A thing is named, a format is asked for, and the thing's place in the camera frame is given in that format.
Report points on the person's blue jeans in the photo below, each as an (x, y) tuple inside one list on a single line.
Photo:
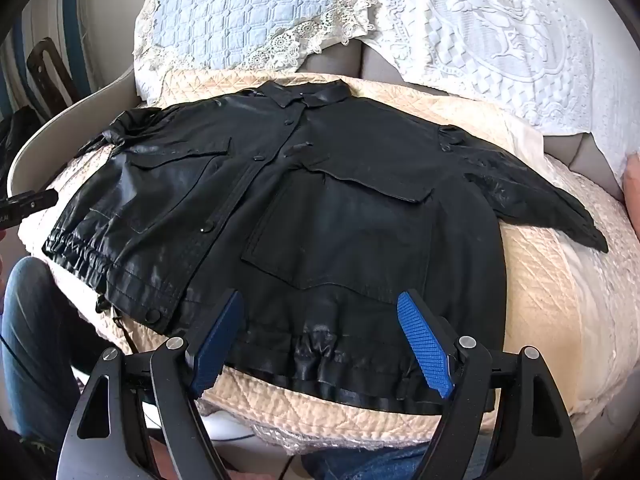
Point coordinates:
[(35, 335)]

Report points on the pink cushion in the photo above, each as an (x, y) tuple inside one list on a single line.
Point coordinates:
[(633, 180)]

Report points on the white embossed cover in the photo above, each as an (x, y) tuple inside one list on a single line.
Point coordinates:
[(475, 35)]

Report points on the black leather jacket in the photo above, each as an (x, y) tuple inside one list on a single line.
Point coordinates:
[(300, 210)]

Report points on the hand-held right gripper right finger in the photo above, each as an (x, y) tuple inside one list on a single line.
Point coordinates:
[(425, 340)]

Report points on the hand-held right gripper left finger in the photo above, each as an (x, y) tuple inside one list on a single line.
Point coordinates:
[(217, 340)]

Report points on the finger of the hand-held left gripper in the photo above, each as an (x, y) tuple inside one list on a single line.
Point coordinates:
[(37, 202)]

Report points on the dark wooden chair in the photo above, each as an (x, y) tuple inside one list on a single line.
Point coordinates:
[(52, 70)]

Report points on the blue quilted lace-trimmed cover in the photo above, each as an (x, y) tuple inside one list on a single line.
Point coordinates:
[(225, 10)]

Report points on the beige quilted mat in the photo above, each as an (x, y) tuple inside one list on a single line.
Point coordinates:
[(325, 412)]

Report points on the grey sofa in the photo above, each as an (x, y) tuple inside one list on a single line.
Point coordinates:
[(375, 60)]

